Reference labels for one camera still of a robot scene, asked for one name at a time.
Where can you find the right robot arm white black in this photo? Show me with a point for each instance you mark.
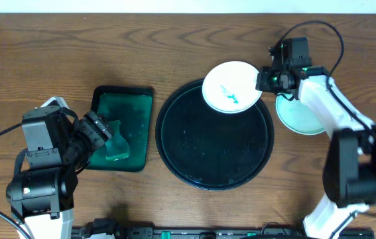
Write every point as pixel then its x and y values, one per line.
pixel 349 175

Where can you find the round black tray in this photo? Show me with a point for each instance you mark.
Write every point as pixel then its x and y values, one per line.
pixel 211 150

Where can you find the black rectangular soapy water tray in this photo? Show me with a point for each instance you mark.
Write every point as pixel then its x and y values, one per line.
pixel 132 107

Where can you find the green scrub sponge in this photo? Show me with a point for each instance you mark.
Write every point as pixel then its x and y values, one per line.
pixel 117 146

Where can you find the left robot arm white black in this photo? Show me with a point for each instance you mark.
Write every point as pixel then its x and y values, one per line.
pixel 59 146

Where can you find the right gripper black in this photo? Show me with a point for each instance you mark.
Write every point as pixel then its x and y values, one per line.
pixel 262 83

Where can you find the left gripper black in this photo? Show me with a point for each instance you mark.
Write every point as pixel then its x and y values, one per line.
pixel 98 128

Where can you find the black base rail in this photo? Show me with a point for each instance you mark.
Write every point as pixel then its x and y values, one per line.
pixel 112 228

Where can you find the white plate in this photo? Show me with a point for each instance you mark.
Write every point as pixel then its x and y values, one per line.
pixel 230 87
pixel 296 116

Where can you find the white plate back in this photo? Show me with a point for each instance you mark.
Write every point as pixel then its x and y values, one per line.
pixel 230 87

